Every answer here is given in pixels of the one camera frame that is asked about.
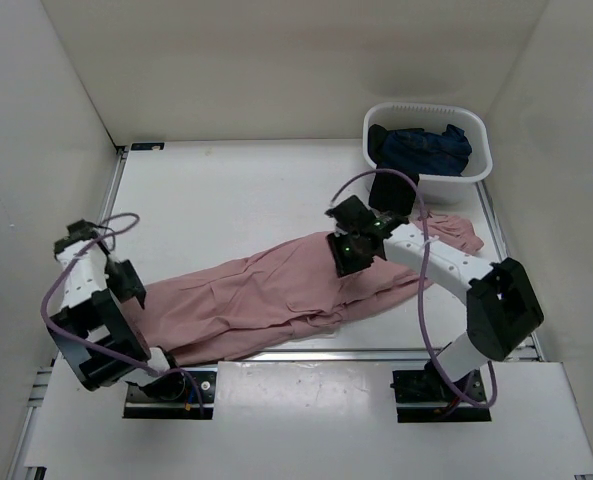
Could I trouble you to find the pink trousers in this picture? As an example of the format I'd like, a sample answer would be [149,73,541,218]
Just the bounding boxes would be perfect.
[140,214,485,369]

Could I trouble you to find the white plastic basket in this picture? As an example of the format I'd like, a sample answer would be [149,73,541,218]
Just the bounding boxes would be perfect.
[362,102,493,204]

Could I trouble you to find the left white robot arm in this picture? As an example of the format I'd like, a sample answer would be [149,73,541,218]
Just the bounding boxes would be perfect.
[47,220,187,402]

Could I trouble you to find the blue trousers in basket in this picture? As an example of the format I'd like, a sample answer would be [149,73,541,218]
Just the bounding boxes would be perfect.
[393,124,472,176]

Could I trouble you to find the black trousers over basket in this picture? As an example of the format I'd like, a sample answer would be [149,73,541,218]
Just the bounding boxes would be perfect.
[367,124,420,216]

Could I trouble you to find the aluminium table edge rail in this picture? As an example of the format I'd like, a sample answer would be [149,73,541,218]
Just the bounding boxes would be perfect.
[4,145,129,480]

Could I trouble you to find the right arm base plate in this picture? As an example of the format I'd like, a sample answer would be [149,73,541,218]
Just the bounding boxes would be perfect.
[390,370,492,424]

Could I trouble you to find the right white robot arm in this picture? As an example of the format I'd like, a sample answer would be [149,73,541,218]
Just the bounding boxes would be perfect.
[326,196,544,400]

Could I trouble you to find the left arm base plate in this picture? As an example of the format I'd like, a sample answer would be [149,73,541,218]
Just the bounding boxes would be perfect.
[123,368,217,420]

